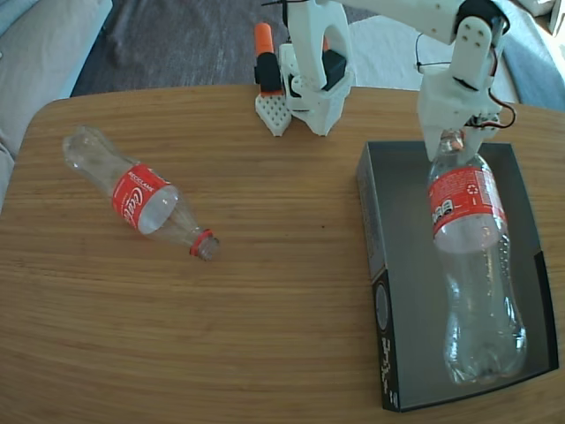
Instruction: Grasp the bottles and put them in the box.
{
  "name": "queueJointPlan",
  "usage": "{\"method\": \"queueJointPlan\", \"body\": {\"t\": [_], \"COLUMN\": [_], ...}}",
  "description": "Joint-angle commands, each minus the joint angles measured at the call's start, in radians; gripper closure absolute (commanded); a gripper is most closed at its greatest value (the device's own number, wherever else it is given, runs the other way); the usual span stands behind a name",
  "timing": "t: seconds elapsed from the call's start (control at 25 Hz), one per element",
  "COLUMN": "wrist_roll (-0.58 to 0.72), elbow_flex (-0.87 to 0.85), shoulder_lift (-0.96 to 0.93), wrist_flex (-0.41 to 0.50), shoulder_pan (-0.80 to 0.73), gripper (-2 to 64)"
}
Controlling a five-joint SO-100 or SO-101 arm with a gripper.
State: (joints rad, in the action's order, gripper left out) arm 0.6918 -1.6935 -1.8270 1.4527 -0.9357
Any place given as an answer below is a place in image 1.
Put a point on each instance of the clear bottle with red label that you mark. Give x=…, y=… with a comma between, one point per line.
x=468, y=199
x=137, y=199

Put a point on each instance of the grey cardboard box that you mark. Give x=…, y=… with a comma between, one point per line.
x=406, y=221

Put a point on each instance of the blue grey blanket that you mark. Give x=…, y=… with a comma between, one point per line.
x=538, y=70

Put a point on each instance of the dark grey rug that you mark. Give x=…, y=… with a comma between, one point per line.
x=185, y=44

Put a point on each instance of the light grey sofa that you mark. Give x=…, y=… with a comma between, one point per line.
x=39, y=66

